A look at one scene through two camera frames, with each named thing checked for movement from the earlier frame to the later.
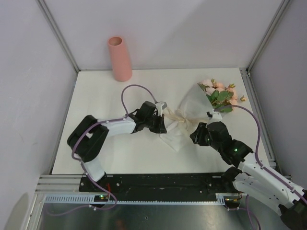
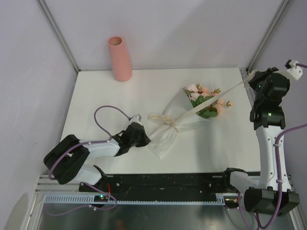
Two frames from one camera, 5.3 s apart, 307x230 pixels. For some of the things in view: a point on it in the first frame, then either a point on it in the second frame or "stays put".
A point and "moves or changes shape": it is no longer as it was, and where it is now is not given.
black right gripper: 197,135 -> 261,75
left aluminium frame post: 45,9 stays put
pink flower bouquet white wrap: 192,109 moves or changes shape
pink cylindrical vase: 121,60 stays put
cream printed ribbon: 176,115 -> 177,122
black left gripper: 160,128 -> 145,140
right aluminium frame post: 284,5 stays put
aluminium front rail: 58,183 stays put
